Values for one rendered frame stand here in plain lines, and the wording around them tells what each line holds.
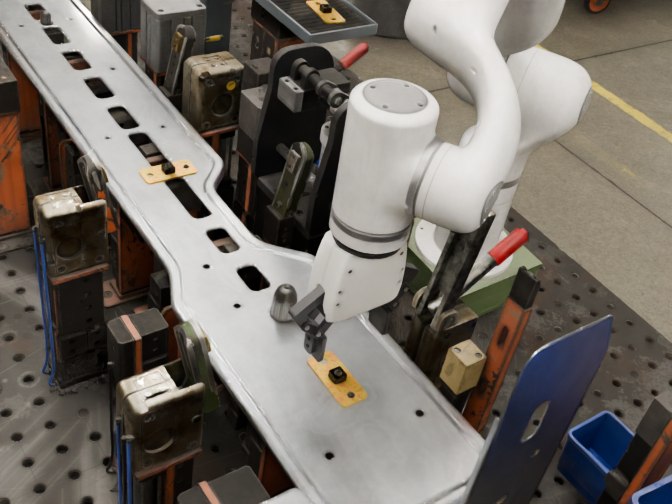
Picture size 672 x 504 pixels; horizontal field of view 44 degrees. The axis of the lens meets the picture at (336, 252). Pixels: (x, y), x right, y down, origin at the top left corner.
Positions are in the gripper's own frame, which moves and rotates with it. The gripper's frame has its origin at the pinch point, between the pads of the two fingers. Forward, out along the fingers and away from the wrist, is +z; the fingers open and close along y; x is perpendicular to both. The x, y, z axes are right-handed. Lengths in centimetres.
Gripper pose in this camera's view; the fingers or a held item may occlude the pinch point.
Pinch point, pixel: (347, 334)
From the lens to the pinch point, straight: 97.8
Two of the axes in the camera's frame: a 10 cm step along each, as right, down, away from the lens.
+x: 5.6, 6.0, -5.8
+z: -1.3, 7.5, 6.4
